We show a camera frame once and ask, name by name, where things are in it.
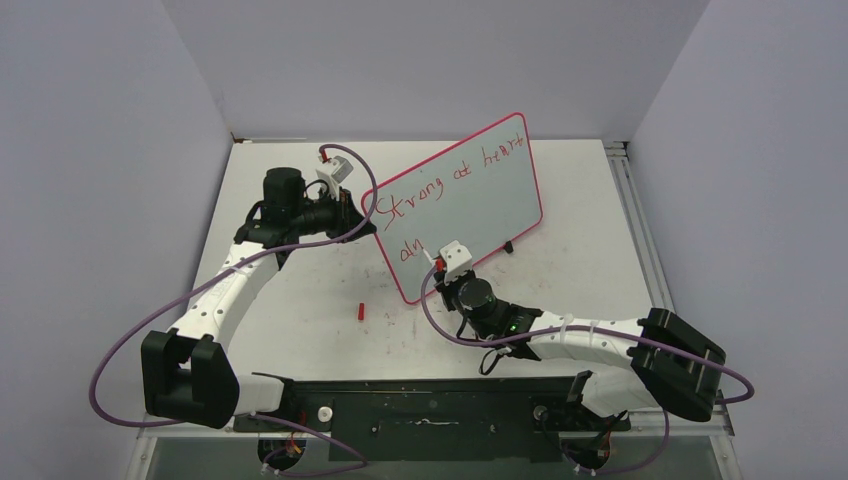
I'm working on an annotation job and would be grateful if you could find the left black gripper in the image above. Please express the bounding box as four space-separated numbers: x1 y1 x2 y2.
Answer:
290 185 376 244

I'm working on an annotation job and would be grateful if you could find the pink framed whiteboard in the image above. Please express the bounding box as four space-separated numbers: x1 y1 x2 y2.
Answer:
361 112 544 305

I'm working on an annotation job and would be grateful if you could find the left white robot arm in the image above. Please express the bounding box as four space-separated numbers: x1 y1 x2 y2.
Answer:
140 158 376 431

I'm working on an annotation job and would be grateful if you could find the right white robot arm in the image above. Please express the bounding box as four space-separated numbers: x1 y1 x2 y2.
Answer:
430 269 726 428

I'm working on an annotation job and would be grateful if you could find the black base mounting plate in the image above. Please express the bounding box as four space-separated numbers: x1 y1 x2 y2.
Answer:
234 374 631 462

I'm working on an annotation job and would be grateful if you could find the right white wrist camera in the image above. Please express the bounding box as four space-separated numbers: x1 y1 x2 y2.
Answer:
435 240 473 285

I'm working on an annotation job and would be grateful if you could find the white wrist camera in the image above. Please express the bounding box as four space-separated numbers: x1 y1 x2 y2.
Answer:
435 240 473 285
316 156 353 196

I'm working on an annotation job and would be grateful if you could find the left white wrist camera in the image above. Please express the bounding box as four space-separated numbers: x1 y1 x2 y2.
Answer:
316 156 353 196

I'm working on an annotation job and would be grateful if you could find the aluminium rail frame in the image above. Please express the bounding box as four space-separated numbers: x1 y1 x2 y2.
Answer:
135 140 743 480

